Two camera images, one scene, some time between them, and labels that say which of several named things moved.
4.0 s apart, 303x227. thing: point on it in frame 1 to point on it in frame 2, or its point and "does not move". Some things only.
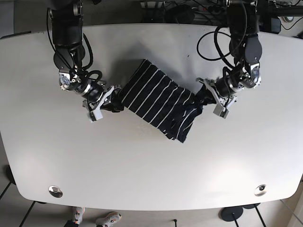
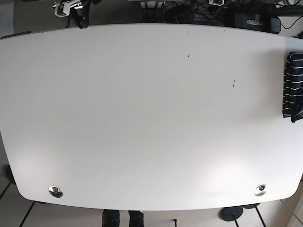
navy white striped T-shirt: x=150 y=95 to x=292 y=101
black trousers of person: x=70 y=223 to x=110 y=218
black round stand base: x=230 y=213 does not move
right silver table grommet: x=260 y=190 does not move
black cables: x=218 y=32 to x=266 y=16
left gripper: x=93 y=109 to x=80 y=11
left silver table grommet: x=55 y=191 does not move
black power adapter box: x=180 y=14 does not move
